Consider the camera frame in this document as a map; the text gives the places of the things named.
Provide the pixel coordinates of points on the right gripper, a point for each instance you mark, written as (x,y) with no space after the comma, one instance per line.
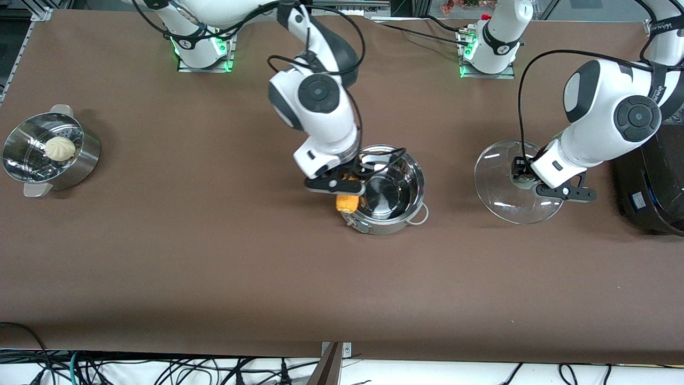
(359,170)

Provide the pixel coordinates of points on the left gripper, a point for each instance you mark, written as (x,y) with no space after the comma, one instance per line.
(519,168)

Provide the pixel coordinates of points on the glass lid with copper knob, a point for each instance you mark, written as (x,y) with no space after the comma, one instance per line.
(497,182)

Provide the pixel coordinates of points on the yellow corn cob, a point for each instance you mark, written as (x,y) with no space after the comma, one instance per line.
(346,204)

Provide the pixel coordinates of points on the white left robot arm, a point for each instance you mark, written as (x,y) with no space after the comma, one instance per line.
(606,133)

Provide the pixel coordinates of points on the steel steamer pot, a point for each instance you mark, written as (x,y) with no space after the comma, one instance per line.
(85,160)

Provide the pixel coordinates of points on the brown table cover sheet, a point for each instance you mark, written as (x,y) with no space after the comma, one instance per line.
(320,294)

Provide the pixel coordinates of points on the black rice cooker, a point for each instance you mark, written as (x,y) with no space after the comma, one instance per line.
(657,214)

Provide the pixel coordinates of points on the grey metal box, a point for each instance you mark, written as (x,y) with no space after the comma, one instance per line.
(363,5)

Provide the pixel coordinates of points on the white steamed bun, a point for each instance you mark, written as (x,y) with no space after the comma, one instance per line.
(60,148)

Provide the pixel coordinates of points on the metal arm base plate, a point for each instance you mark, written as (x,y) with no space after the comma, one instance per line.
(214,68)
(507,75)

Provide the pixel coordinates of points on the aluminium corner bracket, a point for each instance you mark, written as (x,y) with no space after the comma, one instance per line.
(648,28)
(41,14)

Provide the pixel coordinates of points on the metal table edge bracket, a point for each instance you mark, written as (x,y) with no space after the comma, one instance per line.
(331,369)

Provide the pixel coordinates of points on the aluminium frame profile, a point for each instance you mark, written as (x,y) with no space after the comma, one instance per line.
(13,69)

